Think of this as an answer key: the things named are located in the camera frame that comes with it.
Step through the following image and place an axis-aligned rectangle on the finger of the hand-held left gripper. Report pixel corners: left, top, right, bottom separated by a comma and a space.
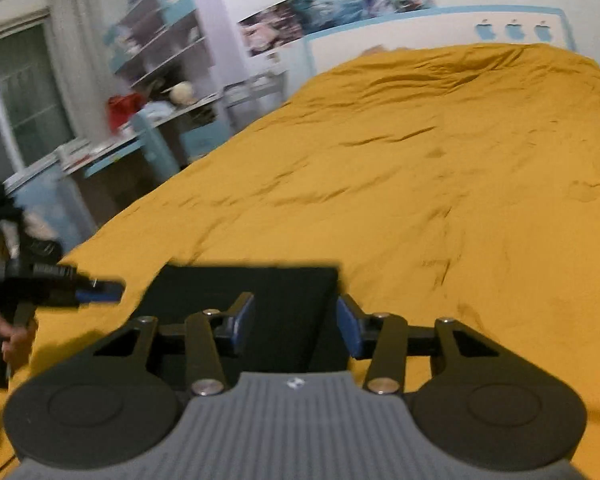
75, 279, 127, 307

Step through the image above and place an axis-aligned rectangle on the mustard yellow bedspread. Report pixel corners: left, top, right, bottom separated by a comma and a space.
0, 42, 600, 480

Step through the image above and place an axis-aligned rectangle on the white bedside table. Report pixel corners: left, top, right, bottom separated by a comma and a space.
224, 69, 289, 132

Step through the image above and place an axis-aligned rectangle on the person's left hand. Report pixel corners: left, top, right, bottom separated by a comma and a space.
0, 307, 37, 372

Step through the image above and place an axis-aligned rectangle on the white curtain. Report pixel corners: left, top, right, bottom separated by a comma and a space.
44, 0, 113, 138

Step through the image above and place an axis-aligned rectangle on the window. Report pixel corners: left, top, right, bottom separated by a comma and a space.
0, 9, 77, 173

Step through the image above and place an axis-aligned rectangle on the white headboard with blue trim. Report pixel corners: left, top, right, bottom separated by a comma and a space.
304, 5, 577, 81

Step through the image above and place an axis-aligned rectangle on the red bag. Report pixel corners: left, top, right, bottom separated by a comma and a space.
106, 93, 147, 134

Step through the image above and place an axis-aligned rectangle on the pale round object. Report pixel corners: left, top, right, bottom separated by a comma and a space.
169, 81, 197, 106

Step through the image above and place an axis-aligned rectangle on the wall bookshelf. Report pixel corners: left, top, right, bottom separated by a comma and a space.
104, 0, 216, 92

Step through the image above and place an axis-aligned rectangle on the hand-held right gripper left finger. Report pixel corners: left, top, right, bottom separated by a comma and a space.
92, 291, 257, 397

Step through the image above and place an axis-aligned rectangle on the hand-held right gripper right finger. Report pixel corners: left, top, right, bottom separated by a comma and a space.
336, 294, 501, 396

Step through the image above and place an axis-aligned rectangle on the white and blue desk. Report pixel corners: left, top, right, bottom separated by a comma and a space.
2, 94, 222, 201

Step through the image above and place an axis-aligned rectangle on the black garment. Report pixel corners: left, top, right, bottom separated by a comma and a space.
130, 260, 352, 392

